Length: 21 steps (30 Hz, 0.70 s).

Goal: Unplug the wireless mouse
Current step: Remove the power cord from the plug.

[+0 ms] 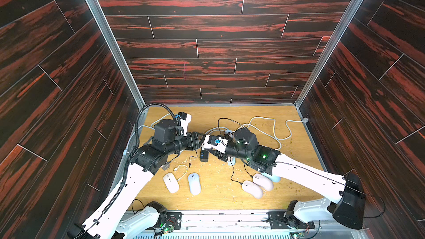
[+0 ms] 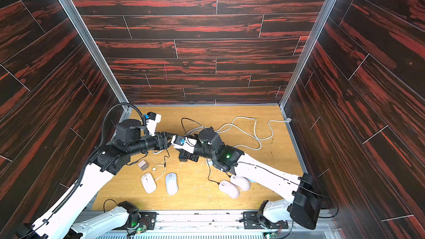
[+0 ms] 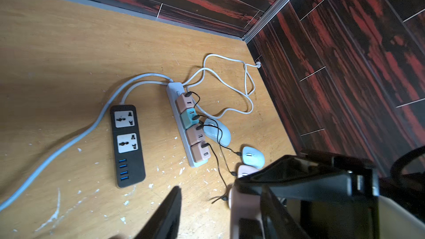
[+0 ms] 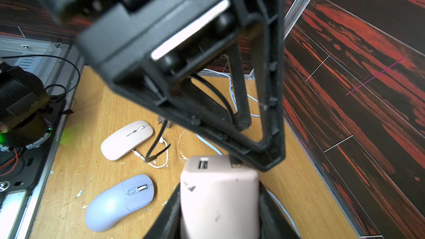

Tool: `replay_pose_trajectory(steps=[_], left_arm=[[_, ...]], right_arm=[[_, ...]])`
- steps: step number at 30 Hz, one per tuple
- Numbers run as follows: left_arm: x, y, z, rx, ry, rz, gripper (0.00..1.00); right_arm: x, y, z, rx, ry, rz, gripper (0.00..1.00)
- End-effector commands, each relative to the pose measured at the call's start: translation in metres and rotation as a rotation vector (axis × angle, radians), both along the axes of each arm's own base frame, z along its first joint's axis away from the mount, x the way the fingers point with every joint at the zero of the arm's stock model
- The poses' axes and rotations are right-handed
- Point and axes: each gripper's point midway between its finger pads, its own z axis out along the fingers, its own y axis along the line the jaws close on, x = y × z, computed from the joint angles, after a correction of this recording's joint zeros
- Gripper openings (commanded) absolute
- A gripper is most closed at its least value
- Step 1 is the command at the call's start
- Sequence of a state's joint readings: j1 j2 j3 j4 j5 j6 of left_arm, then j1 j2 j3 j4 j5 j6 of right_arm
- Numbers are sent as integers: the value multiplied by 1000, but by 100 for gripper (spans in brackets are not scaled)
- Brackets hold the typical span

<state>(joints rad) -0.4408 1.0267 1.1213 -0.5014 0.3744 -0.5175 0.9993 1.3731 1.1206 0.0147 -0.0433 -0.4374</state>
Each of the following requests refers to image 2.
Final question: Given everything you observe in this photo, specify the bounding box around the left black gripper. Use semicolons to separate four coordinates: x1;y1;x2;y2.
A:
127;132;178;158

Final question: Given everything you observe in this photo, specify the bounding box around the aluminium frame post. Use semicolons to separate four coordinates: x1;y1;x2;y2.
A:
279;0;349;200
42;0;133;123

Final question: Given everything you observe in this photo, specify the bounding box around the white charging cable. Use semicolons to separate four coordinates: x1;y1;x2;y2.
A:
152;152;170;181

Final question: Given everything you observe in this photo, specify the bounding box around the black mouse cable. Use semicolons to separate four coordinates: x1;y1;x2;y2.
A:
206;160;220;185

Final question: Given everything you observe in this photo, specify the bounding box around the white wireless mouse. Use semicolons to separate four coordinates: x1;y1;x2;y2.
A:
141;173;157;194

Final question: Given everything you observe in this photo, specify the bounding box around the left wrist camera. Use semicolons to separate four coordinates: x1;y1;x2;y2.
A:
145;112;162;136

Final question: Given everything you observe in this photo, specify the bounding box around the pink mouse rear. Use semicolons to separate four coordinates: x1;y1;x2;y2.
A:
230;175;251;191

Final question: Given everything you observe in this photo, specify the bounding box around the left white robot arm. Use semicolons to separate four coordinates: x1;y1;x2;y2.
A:
16;119;174;239

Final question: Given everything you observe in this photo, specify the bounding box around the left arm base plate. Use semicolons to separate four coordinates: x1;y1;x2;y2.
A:
117;201;158;232

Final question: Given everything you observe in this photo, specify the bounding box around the aluminium frame left post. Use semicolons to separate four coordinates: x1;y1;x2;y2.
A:
42;0;133;123

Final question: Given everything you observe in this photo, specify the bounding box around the aluminium frame right post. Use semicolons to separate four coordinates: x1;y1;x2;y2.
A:
279;0;349;200

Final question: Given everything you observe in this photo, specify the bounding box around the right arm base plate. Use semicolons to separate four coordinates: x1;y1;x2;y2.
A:
239;200;289;230

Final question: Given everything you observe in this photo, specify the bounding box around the white cable right side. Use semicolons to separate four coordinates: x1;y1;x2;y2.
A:
189;117;292;152

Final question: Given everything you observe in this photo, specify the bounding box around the black power strip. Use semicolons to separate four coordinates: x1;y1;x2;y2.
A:
179;150;191;162

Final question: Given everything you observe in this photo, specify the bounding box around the white cable left side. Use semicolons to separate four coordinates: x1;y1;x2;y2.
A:
116;119;148;133

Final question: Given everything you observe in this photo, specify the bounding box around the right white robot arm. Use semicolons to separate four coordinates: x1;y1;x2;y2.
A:
172;127;322;230

